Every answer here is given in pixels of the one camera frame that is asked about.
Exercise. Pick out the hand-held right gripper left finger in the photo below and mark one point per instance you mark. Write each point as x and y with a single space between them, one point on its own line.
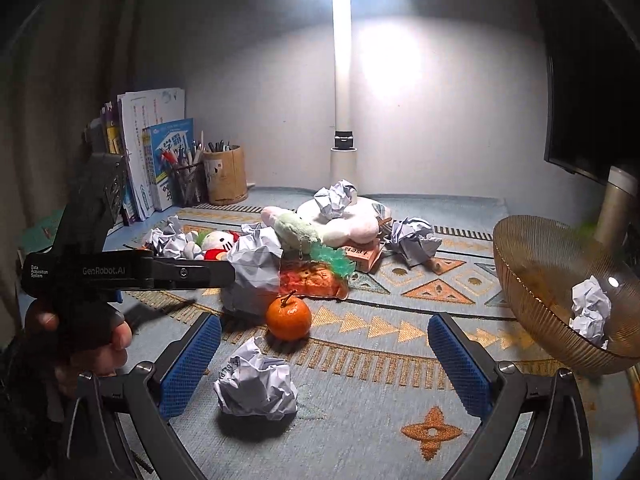
190 365

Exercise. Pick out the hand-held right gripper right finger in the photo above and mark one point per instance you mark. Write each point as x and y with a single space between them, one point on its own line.
460 365

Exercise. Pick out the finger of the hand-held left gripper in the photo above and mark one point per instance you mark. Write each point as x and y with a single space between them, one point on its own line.
195 274

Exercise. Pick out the white paper ball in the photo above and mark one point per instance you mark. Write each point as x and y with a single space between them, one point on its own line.
255 385
412 240
167 240
592 310
336 197
257 260

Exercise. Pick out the pink and green plush toy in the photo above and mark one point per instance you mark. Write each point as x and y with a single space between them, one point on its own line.
295 227

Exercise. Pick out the amber ribbed glass bowl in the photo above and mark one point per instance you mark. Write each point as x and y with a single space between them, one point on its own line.
540 270

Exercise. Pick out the green translucent toy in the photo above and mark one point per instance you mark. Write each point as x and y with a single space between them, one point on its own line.
334 260

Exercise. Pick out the person's left forearm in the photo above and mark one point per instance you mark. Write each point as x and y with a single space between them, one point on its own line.
25 410

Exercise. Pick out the person's left hand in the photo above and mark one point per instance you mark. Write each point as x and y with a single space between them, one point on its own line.
117 340

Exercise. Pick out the white and red plush toy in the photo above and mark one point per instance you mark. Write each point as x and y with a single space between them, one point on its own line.
220 245

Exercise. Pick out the green notebook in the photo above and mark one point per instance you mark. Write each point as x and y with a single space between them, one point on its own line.
40 232

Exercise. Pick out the black mesh pen holder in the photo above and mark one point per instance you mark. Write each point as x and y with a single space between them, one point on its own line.
187 185

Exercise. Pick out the blue patterned woven mat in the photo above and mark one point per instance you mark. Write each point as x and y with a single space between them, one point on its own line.
370 400

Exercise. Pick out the orange tangerine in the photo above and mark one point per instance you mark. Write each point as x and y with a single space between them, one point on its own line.
288 317

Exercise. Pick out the tan cylindrical pen holder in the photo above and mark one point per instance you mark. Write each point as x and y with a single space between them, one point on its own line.
225 175

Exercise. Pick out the orange snack packet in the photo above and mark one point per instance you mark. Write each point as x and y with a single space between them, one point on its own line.
312 284

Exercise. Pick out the bunch of dark pens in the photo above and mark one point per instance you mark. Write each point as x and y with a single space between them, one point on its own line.
219 146

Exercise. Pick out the purple spine book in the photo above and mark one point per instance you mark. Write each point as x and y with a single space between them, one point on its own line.
111 130

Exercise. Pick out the blue cover book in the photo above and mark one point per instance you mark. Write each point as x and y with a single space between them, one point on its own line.
172 135

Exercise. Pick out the orange cardboard box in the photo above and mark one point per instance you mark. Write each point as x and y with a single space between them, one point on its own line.
365 256

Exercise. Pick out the stack of books upright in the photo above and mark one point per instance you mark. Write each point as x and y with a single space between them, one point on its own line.
145 110

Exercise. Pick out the large white plush toy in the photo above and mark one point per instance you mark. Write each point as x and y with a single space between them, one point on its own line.
357 225

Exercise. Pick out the beige curtain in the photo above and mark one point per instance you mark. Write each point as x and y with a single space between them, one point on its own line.
55 85

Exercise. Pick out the beige bottle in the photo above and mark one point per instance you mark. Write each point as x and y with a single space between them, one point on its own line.
617 200

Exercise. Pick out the white desk lamp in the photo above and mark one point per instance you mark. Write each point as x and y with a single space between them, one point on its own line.
342 70

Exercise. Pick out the black monitor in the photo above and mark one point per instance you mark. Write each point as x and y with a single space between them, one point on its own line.
590 60

